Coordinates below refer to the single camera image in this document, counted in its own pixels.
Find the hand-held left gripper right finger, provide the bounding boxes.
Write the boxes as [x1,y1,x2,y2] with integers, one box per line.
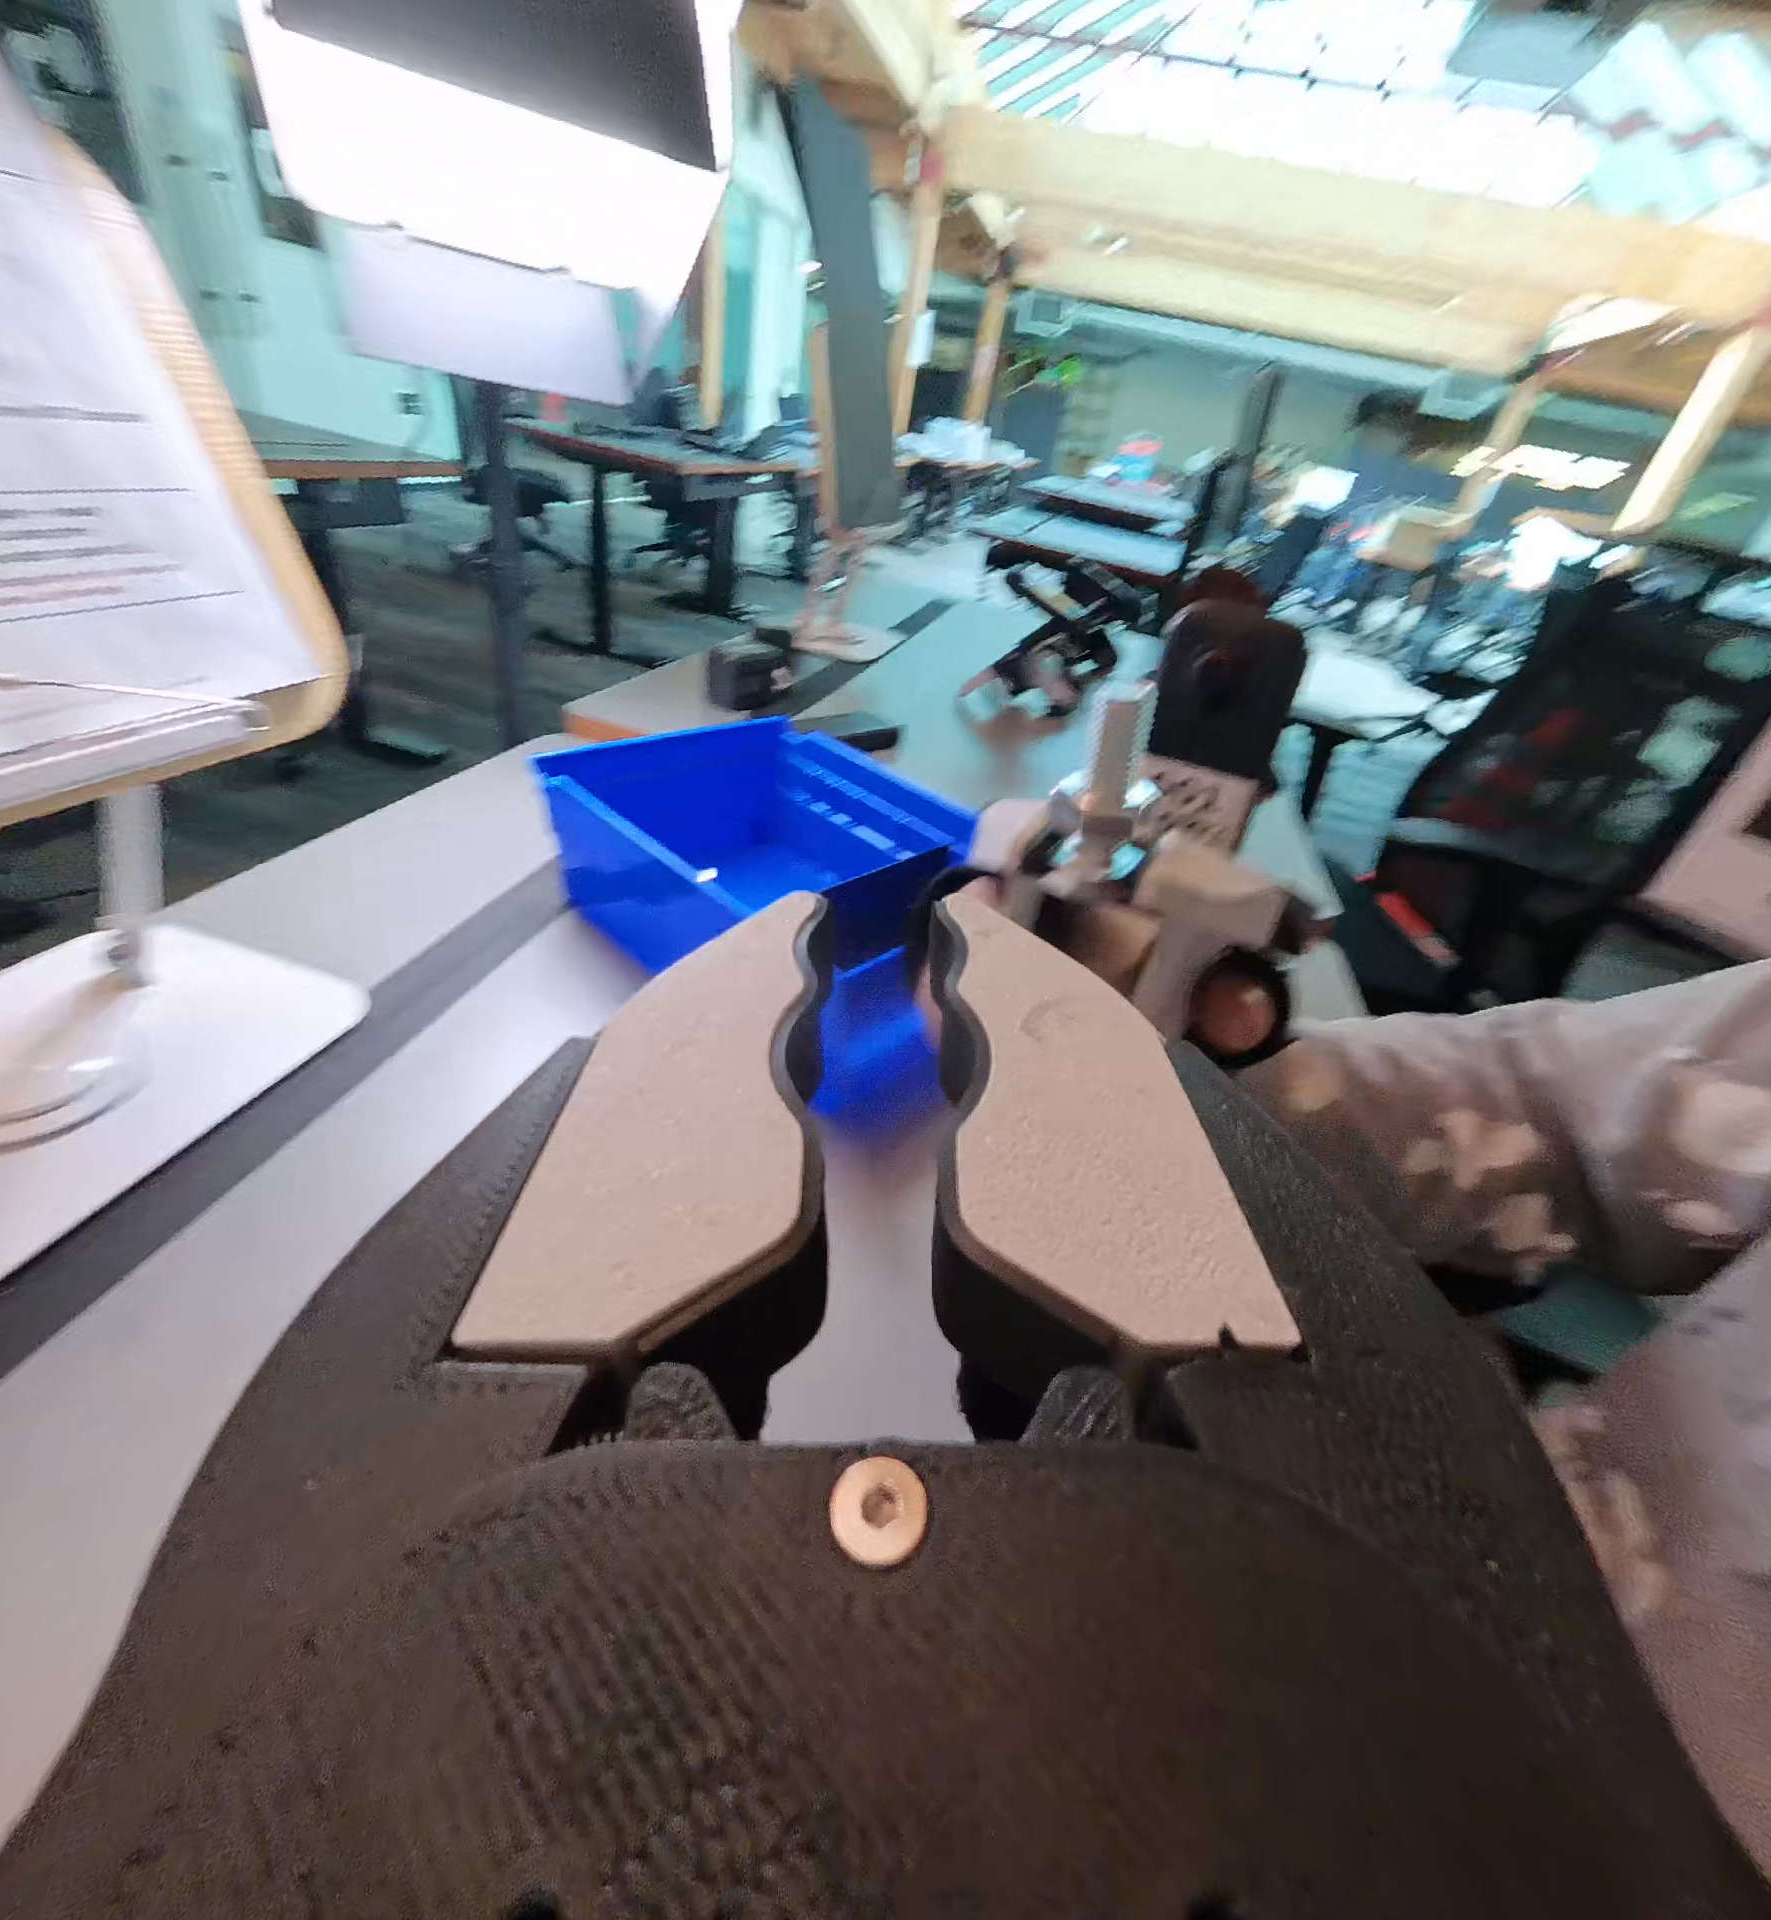
[923,891,1308,1374]

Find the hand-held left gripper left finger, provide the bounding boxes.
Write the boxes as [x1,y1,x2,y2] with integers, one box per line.
[447,890,832,1379]

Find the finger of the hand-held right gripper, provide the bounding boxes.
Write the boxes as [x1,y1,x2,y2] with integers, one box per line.
[962,800,1097,935]
[1123,854,1290,952]

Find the silver hex bolt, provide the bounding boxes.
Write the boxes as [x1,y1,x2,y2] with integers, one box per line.
[1079,682,1161,879]

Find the blue plastic bin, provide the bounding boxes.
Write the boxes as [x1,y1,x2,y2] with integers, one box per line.
[531,714,979,1144]

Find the person's right forearm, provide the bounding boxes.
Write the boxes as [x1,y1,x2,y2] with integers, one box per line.
[1245,919,1771,1311]

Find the person's right hand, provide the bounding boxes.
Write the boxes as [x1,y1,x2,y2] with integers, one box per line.
[1203,960,1292,1060]

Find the spare black gripper tool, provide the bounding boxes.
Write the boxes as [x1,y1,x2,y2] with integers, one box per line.
[957,561,1129,725]

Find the wooden clipboard stand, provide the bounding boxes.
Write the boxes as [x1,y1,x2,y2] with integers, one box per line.
[800,517,905,665]

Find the small black box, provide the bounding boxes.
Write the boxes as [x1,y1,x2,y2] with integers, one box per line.
[706,628,800,716]

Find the black mesh chair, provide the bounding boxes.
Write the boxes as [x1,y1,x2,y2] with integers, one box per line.
[1366,568,1771,1037]

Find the document stand with paper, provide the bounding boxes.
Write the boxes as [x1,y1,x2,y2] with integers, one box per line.
[0,0,374,1330]

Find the black legged desk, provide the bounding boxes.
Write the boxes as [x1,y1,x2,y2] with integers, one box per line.
[505,416,814,665]

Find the person's grey mottled hoodie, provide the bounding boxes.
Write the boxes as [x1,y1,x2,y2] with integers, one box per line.
[1535,1200,1771,1920]

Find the white softbox light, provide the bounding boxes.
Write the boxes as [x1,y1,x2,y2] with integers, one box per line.
[235,0,747,740]

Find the printed paper sheet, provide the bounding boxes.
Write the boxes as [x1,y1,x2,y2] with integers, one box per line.
[0,0,319,781]

